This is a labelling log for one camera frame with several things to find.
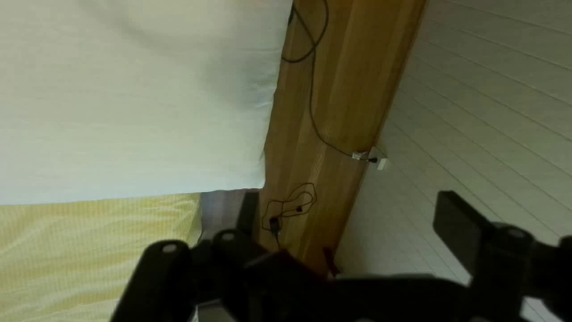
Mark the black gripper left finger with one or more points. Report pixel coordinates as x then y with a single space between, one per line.
168 274

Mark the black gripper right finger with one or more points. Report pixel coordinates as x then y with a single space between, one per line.
502 262

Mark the yellow blanket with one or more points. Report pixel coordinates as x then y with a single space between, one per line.
91 257

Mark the large white pillow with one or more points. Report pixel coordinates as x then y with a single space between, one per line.
132 96

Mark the white wall outlet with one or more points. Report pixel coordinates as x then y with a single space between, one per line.
373 160

